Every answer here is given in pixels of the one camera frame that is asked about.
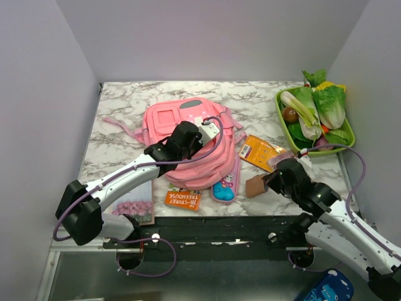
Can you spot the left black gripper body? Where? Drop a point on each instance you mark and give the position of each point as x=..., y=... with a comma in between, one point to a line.
x=188, y=152

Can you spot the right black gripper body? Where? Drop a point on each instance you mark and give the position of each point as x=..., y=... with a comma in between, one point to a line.
x=282, y=188

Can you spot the brown leather wallet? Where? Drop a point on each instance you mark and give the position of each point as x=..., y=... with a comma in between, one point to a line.
x=256, y=186

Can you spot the pink student backpack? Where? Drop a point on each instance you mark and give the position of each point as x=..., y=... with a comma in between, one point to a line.
x=214, y=161

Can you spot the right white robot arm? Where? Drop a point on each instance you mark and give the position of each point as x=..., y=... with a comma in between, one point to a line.
x=330, y=224

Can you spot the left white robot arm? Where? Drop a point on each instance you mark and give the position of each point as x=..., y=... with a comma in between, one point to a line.
x=82, y=208

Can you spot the brown illustrated notebook packet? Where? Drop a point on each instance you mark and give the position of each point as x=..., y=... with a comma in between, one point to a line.
x=273, y=162

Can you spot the green vegetable tray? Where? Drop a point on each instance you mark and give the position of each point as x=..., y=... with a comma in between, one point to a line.
x=344, y=135

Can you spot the orange card packet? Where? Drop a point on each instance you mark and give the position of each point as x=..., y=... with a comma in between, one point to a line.
x=258, y=152

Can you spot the purple pink radish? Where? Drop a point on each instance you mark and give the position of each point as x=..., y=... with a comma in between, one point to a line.
x=322, y=144

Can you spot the pink cat pencil case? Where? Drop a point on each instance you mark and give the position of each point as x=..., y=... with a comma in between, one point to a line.
x=225, y=190

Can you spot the orange Treehouse book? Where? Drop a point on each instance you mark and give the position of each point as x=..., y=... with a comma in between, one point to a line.
x=183, y=198

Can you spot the brown round fruit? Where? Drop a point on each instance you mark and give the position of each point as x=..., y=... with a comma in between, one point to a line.
x=289, y=115

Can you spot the Designer Fate flower book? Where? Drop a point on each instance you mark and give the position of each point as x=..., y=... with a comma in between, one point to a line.
x=137, y=203

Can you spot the green lettuce head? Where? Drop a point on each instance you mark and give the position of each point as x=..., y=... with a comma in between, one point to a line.
x=330, y=104

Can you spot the blue dinosaur pencil case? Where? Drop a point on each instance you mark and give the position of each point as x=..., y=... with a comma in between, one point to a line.
x=331, y=286

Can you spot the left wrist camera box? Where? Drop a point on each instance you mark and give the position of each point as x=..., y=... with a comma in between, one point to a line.
x=208, y=131

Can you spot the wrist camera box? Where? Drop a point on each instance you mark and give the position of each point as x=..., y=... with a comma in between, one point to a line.
x=208, y=131
x=304, y=160

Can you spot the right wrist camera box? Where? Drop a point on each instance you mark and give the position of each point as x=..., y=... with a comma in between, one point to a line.
x=304, y=160

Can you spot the black mounting rail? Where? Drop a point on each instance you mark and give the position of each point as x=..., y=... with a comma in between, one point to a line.
x=222, y=238

